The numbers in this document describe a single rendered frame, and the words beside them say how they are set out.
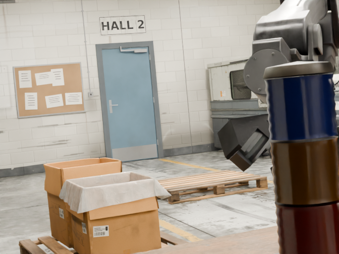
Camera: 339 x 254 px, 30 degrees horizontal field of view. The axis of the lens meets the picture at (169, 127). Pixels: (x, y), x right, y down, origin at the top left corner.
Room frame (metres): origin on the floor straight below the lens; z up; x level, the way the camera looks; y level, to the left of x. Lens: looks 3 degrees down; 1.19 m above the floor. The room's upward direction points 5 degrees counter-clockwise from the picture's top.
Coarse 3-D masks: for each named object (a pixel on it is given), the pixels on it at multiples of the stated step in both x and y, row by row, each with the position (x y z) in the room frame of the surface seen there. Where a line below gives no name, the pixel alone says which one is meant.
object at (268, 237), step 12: (264, 228) 1.26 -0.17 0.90; (276, 228) 1.25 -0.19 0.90; (204, 240) 1.20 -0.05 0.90; (216, 240) 1.19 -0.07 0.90; (228, 240) 1.18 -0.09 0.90; (240, 240) 1.17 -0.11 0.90; (252, 240) 1.17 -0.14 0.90; (264, 240) 1.16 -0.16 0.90; (276, 240) 1.15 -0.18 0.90; (144, 252) 1.15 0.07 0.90; (156, 252) 1.14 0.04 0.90; (168, 252) 1.13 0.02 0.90; (180, 252) 1.12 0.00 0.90; (192, 252) 1.12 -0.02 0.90; (204, 252) 1.11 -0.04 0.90; (216, 252) 1.10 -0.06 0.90; (228, 252) 1.09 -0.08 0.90; (240, 252) 1.09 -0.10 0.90; (252, 252) 1.08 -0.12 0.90; (264, 252) 1.07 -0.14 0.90; (276, 252) 1.07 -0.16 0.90
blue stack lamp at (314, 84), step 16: (272, 80) 0.34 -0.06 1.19; (288, 80) 0.34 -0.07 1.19; (304, 80) 0.34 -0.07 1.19; (320, 80) 0.34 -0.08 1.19; (272, 96) 0.35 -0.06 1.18; (288, 96) 0.34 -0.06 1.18; (304, 96) 0.34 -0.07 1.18; (320, 96) 0.34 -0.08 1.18; (272, 112) 0.35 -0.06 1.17; (288, 112) 0.34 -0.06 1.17; (304, 112) 0.34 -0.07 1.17; (320, 112) 0.34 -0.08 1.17; (272, 128) 0.35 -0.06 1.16; (288, 128) 0.34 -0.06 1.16; (304, 128) 0.34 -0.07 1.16; (320, 128) 0.34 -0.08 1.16; (336, 128) 0.35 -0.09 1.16
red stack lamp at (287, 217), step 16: (288, 208) 0.34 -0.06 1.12; (304, 208) 0.34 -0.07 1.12; (320, 208) 0.34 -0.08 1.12; (336, 208) 0.34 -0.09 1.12; (288, 224) 0.34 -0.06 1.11; (304, 224) 0.34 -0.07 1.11; (320, 224) 0.34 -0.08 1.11; (336, 224) 0.34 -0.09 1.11; (288, 240) 0.34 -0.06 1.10; (304, 240) 0.34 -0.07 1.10; (320, 240) 0.34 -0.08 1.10; (336, 240) 0.34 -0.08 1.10
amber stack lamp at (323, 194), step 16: (272, 144) 0.35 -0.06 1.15; (288, 144) 0.34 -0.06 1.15; (304, 144) 0.34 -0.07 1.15; (320, 144) 0.34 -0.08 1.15; (336, 144) 0.34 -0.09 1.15; (272, 160) 0.35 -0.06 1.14; (288, 160) 0.34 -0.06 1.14; (304, 160) 0.34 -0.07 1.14; (320, 160) 0.34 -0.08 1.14; (336, 160) 0.34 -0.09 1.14; (288, 176) 0.34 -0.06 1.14; (304, 176) 0.34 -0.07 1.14; (320, 176) 0.34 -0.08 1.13; (336, 176) 0.34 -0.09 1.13; (288, 192) 0.34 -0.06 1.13; (304, 192) 0.34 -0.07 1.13; (320, 192) 0.34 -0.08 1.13; (336, 192) 0.34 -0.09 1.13
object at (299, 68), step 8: (288, 64) 0.34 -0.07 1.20; (296, 64) 0.34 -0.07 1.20; (304, 64) 0.34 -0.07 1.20; (312, 64) 0.34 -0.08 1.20; (320, 64) 0.34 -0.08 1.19; (328, 64) 0.34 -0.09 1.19; (264, 72) 0.35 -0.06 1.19; (272, 72) 0.34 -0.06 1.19; (280, 72) 0.34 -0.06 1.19; (288, 72) 0.34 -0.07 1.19; (296, 72) 0.34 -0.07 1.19; (304, 72) 0.33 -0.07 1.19; (312, 72) 0.33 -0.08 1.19; (320, 72) 0.34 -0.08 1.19; (328, 72) 0.34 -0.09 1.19
